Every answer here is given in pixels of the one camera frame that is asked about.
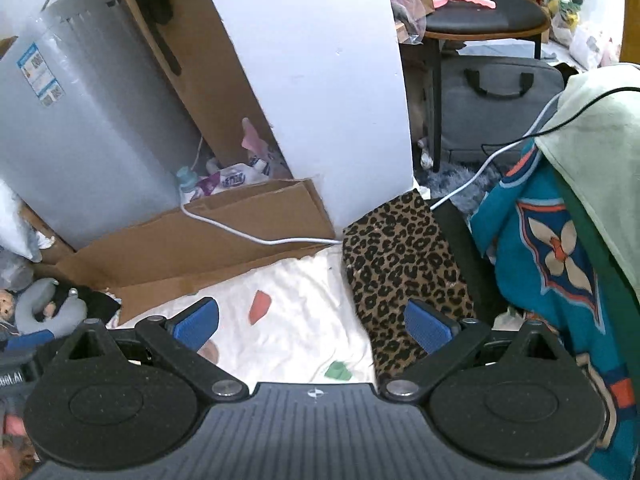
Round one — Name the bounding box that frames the light green cloth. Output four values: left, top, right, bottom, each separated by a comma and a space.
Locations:
536, 64, 639, 289

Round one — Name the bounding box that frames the thin black cable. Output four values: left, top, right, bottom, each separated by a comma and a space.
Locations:
480, 84, 640, 162

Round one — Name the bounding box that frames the brown cardboard sheet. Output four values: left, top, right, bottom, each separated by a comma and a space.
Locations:
35, 180, 335, 322

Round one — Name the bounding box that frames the dark grey bag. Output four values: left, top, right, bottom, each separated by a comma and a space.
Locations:
440, 55, 565, 164

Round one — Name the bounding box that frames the white cable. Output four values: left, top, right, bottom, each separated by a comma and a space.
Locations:
179, 91, 564, 247

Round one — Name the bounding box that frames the small leopard plush toy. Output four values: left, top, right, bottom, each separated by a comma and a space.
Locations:
0, 289, 15, 322

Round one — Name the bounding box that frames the teal patterned fabric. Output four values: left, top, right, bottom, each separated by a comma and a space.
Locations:
471, 143, 639, 479

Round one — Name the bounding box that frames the grey neck pillow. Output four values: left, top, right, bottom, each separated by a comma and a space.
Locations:
14, 278, 88, 338

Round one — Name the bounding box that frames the black round chair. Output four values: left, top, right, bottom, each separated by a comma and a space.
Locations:
423, 0, 550, 172

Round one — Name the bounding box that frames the tall cardboard box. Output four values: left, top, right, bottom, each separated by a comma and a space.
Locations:
125, 0, 279, 166

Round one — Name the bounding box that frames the folded black garment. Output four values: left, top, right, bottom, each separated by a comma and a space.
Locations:
433, 200, 508, 325

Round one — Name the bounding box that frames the grey foam panel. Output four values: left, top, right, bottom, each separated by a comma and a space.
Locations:
1, 0, 201, 249

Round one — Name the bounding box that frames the white pillow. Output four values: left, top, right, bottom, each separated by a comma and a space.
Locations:
0, 180, 42, 262

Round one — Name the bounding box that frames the leopard print garment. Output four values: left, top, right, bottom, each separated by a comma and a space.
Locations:
342, 190, 476, 382

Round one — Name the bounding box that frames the person left hand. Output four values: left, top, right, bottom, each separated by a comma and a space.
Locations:
1, 411, 26, 452

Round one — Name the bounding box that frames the cream bear print bedsheet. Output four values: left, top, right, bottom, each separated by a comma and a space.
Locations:
108, 245, 375, 387

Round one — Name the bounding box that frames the blue capped bottle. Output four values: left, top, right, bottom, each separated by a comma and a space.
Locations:
176, 166, 201, 205

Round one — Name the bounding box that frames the black clothes pile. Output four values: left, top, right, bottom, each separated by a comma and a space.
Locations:
52, 283, 120, 324

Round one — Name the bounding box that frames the purple detergent pouch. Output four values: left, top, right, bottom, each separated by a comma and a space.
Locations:
196, 116, 289, 196

